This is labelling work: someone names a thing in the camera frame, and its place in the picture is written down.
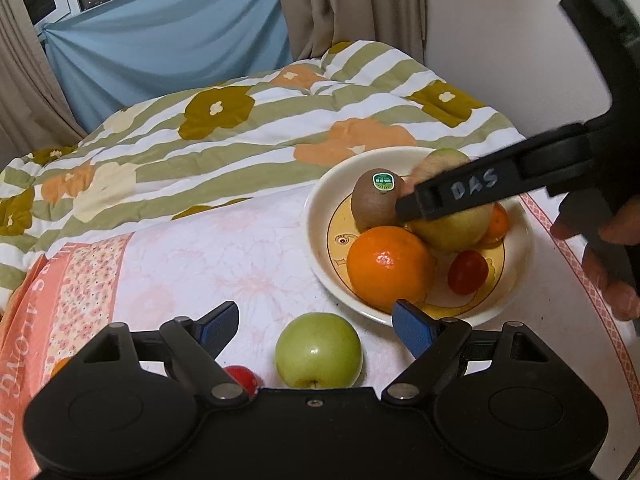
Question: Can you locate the large orange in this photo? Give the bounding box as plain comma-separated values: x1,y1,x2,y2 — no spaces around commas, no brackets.
346,226,437,313

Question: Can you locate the pink printed cloth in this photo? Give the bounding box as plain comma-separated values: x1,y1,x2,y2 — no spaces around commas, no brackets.
0,185,640,480

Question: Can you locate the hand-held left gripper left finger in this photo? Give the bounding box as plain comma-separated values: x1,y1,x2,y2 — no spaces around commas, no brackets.
80,301,252,408

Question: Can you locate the beige curtain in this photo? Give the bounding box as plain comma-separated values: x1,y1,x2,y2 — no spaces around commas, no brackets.
0,0,88,161
272,0,428,66

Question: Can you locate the striped floral blanket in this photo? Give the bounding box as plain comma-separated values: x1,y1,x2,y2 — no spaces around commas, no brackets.
0,40,526,306

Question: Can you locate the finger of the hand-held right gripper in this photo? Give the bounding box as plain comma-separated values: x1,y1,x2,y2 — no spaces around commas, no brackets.
395,124,594,227

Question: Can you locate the cream cartoon plate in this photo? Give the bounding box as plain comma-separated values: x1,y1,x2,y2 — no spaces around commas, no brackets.
304,147,535,328

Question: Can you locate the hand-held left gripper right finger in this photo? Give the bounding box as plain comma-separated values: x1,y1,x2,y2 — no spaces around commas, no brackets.
382,300,551,407

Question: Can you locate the small orange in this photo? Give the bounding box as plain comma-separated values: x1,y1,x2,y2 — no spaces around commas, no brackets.
482,202,510,245

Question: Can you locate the brown kiwi with sticker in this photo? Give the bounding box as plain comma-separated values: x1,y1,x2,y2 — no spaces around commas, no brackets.
351,169,413,235

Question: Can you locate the blue hanging cloth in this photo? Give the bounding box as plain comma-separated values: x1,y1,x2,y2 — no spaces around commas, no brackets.
42,0,296,133

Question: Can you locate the yellow red apple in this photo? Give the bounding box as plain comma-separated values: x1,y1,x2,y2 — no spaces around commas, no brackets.
407,157,496,253

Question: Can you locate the person's right hand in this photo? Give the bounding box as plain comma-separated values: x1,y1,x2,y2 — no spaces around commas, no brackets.
550,201,640,322

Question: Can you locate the red cherry tomato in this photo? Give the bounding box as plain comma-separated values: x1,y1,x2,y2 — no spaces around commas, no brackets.
447,251,490,295
222,365,262,393

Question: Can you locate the green apple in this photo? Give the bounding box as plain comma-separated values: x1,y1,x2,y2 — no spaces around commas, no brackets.
275,312,362,389

